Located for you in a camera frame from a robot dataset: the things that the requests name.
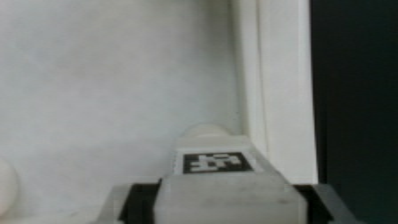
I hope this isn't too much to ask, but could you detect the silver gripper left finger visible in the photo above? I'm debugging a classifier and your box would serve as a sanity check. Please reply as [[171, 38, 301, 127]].
[[91, 182, 162, 224]]

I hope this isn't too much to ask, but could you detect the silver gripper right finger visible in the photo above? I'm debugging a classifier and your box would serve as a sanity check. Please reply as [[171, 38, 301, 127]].
[[296, 184, 368, 224]]

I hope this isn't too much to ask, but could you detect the white square table top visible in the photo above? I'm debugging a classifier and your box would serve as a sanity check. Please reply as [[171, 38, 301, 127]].
[[0, 0, 319, 224]]

